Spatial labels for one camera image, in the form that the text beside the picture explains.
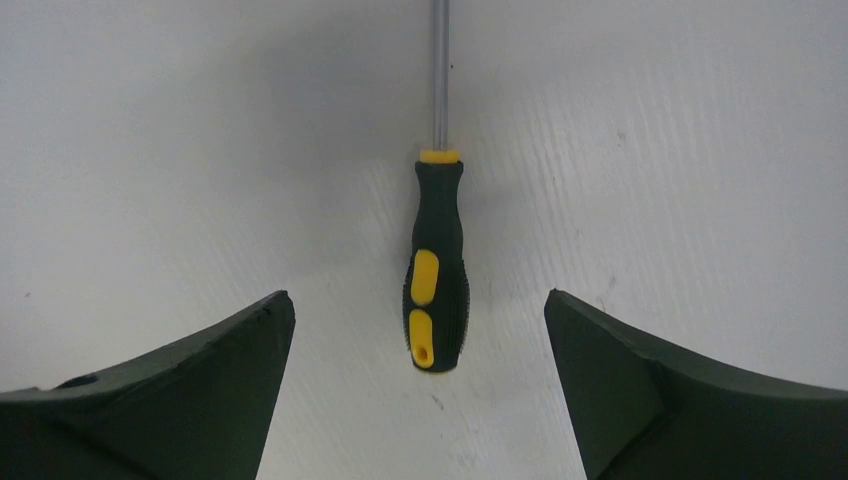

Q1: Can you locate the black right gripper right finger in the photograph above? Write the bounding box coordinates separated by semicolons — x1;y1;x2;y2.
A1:
544;290;847;479

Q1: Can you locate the yellow black screwdriver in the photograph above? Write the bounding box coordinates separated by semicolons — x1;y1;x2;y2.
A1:
402;1;470;374

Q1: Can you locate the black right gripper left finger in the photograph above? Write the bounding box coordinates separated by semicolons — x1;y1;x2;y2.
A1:
1;291;296;479

